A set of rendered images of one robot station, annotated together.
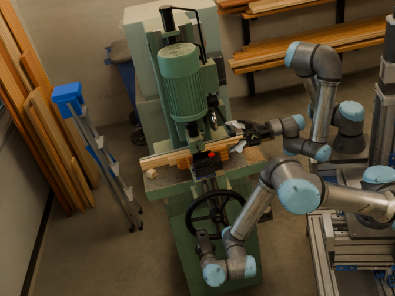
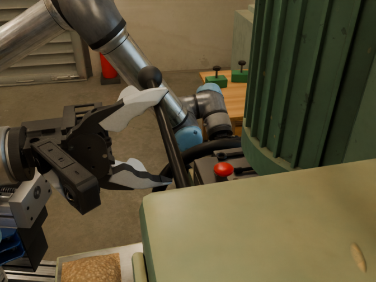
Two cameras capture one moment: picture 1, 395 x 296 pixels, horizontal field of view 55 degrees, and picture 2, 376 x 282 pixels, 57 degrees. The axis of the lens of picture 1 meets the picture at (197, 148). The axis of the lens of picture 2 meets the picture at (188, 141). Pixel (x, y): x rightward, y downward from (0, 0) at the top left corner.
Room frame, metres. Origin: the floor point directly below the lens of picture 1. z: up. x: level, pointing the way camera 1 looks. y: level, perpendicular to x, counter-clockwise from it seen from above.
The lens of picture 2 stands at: (1.81, -0.17, 1.34)
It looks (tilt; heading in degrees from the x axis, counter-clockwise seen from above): 33 degrees down; 172
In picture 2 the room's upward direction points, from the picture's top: straight up
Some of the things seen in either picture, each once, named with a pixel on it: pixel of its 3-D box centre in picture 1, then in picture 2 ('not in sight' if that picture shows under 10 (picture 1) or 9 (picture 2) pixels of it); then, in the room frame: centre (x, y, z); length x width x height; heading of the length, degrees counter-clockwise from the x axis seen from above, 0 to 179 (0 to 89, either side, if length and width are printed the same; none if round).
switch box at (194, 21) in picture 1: (196, 37); not in sight; (1.91, -0.11, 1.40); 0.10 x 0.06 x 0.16; 5
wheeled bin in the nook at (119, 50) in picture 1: (149, 88); not in sight; (3.47, 0.35, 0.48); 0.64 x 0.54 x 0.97; 94
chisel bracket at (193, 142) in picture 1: (194, 140); not in sight; (1.60, 0.00, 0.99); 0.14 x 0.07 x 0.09; 5
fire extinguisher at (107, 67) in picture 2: not in sight; (107, 49); (-1.35, -0.47, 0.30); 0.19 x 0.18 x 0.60; 2
